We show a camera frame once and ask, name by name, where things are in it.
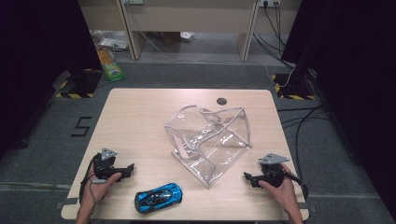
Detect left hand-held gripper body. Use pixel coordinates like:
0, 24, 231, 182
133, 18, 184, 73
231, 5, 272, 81
92, 147, 126, 183

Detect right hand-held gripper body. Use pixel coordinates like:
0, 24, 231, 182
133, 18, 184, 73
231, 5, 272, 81
258, 152, 291, 189

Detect blue toy car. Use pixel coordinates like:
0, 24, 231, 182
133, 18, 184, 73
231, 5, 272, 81
134, 182, 184, 215

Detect clear plastic bag white trim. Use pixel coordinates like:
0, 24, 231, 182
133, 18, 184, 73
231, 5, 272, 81
163, 105, 253, 189

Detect person's right hand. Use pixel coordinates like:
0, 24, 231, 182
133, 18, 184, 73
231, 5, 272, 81
259, 162, 301, 216

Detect person's left hand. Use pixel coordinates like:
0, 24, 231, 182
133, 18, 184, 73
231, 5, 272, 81
81, 163, 122, 210

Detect black stand base striped tape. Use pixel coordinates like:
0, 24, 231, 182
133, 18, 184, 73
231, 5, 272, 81
270, 72, 318, 101
54, 68, 104, 99

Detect green snack packet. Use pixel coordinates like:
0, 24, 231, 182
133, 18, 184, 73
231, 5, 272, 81
95, 46, 126, 83

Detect dark curtain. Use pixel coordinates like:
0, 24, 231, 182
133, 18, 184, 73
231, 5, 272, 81
0, 0, 103, 158
281, 0, 396, 220

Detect crumpled clear plastic bags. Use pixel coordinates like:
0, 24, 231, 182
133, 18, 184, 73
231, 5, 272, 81
89, 29, 130, 53

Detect brown cardboard box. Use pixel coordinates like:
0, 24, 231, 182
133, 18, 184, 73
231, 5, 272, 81
162, 32, 182, 47

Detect small white object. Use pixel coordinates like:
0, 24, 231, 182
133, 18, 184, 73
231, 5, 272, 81
179, 31, 196, 42

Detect white desk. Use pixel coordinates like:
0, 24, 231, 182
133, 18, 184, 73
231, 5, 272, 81
78, 0, 304, 62

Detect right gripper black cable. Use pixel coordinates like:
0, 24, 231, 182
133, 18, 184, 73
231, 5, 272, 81
284, 171, 310, 201

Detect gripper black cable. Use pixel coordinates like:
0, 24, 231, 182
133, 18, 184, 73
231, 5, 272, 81
284, 171, 310, 201
78, 154, 107, 216

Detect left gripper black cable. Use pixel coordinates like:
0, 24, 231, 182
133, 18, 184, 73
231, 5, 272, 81
78, 154, 107, 216

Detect black floor cables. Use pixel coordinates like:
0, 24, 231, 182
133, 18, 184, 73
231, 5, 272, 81
276, 104, 332, 175

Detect white floor cable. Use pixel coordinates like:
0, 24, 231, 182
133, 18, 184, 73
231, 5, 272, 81
138, 30, 296, 89

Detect black cables from outlet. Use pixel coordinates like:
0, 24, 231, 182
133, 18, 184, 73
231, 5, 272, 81
252, 2, 296, 70

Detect white wall outlet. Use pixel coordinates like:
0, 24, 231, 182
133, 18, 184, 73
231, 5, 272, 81
258, 0, 282, 8

